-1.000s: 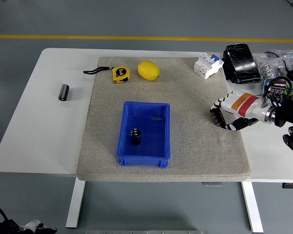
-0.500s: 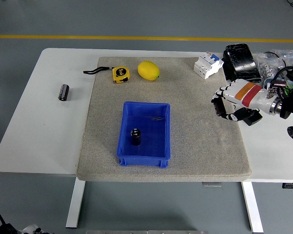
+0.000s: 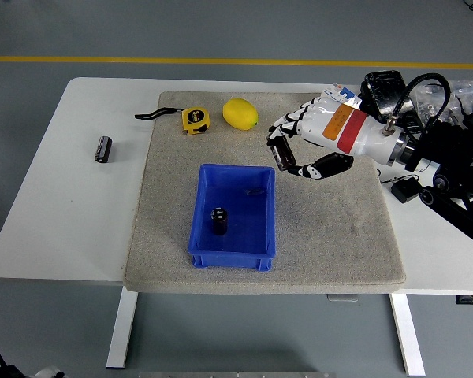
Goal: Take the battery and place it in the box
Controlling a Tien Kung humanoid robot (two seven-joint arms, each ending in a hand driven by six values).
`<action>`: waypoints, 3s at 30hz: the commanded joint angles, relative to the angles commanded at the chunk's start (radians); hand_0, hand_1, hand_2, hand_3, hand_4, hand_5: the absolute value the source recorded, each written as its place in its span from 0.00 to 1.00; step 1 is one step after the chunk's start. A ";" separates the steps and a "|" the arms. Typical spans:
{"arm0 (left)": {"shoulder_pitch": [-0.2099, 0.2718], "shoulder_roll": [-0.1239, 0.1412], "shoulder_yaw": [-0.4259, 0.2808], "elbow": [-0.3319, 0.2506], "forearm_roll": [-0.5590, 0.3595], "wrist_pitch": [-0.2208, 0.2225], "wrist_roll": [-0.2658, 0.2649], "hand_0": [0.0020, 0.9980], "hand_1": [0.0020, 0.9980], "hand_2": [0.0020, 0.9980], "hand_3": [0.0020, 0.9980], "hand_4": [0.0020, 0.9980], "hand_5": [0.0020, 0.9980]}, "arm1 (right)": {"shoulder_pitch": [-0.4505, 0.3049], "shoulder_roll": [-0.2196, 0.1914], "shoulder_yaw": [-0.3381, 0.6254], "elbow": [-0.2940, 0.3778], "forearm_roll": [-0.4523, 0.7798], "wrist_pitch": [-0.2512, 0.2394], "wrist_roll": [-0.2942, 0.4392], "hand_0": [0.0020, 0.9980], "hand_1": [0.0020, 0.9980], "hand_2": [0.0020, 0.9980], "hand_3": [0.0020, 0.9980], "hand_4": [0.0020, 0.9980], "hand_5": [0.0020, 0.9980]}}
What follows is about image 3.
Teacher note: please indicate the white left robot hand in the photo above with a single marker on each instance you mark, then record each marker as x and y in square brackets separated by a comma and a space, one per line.
[49, 372]

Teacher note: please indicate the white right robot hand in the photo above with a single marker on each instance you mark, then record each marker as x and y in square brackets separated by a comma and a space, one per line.
[354, 130]

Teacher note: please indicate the black cylindrical battery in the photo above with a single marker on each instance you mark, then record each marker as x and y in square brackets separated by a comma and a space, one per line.
[285, 155]
[103, 149]
[219, 222]

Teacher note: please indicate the blue plastic box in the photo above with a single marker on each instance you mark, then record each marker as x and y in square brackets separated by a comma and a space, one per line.
[244, 228]

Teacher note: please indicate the white circuit breaker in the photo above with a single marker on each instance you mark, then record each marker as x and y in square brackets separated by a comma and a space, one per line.
[341, 92]

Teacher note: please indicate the black wrapped pack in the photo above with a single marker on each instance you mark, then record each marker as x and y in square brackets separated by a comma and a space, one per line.
[384, 86]

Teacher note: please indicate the clear bag of nuts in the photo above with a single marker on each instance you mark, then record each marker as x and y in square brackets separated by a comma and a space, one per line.
[427, 100]

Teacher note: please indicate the white table leg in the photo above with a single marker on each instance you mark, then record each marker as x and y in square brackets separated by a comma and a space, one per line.
[120, 330]
[408, 334]

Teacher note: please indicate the yellow lemon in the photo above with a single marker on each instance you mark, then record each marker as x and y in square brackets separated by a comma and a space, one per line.
[239, 113]

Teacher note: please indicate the clear plastic parts bag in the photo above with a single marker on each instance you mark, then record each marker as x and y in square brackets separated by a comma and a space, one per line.
[471, 92]

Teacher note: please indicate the yellow tape measure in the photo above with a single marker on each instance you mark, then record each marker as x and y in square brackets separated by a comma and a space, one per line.
[196, 120]

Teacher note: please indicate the grey-brown felt mat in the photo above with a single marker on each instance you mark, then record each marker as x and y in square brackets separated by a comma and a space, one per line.
[173, 220]

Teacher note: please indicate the table control panel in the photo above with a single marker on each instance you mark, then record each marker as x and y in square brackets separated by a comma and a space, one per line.
[471, 299]

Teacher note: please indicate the grey table bracket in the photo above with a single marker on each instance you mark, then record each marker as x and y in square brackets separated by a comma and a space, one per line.
[342, 297]

